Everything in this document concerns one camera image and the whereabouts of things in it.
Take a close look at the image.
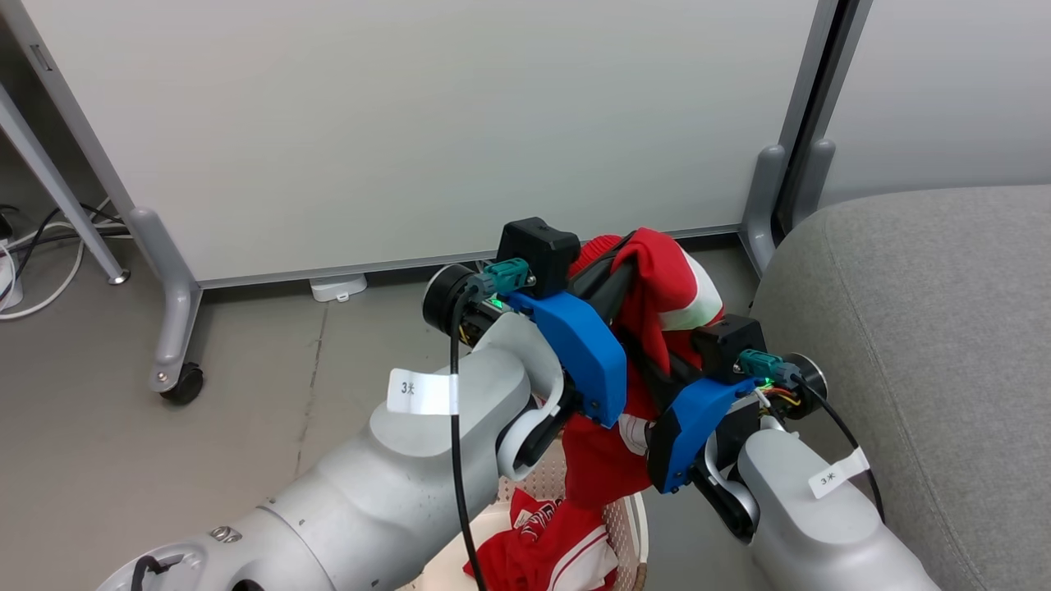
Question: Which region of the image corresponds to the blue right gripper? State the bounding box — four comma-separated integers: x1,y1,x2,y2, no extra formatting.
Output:
621,327,766,496

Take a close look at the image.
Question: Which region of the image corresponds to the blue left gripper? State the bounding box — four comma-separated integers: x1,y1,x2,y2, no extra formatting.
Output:
493,233,638,429

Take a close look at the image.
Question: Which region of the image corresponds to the red and white garment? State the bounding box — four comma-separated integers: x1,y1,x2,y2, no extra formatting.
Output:
562,228,725,511

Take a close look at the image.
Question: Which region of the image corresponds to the cream perforated laundry basket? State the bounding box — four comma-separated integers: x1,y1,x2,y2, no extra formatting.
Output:
394,439,649,591

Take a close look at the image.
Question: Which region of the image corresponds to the red garment with white print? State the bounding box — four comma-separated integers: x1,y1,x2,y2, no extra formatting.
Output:
462,488,621,591

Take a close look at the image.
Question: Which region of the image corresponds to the small white floor plug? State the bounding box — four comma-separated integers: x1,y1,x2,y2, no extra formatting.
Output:
310,274,369,304

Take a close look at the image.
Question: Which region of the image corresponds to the grey fabric sofa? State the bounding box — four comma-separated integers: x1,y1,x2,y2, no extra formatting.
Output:
751,185,1051,591

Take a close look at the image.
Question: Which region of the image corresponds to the black caster wheel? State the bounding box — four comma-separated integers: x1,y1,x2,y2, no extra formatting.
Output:
159,363,205,405

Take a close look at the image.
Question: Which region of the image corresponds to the grey metal table leg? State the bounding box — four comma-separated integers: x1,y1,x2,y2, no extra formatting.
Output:
0,82,132,286

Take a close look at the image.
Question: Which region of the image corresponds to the white power strip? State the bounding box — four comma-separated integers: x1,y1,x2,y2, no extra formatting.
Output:
0,246,25,311

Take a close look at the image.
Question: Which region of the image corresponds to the teal right camera connector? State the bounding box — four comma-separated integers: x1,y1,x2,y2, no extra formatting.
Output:
737,349,801,387

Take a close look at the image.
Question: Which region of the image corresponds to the teal camera connector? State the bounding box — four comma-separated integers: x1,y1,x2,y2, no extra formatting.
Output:
737,349,801,387
470,258,531,298

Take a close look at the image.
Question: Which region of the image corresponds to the teal left camera connector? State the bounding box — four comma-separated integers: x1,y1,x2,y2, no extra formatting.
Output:
470,258,531,298

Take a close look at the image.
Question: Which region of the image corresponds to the white paper cable tag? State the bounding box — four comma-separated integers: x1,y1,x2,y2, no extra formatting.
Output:
386,368,460,416
808,447,870,500

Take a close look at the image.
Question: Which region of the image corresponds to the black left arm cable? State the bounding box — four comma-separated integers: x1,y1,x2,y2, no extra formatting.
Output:
447,283,493,591

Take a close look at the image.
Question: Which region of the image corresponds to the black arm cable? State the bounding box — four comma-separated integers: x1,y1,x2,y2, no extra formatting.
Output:
447,283,493,591
792,382,886,524

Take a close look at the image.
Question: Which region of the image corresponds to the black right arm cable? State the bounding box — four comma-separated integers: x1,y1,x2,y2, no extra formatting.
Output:
792,382,886,524

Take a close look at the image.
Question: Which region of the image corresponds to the white partition panel grey frame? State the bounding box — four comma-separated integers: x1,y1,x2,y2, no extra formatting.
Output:
0,0,842,395
776,0,1051,239

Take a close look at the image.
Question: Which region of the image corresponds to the white floor cable bundle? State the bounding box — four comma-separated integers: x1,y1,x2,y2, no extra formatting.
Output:
0,197,112,323

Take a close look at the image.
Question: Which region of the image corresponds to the black floor cable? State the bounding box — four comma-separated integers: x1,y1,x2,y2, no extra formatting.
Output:
0,204,132,306

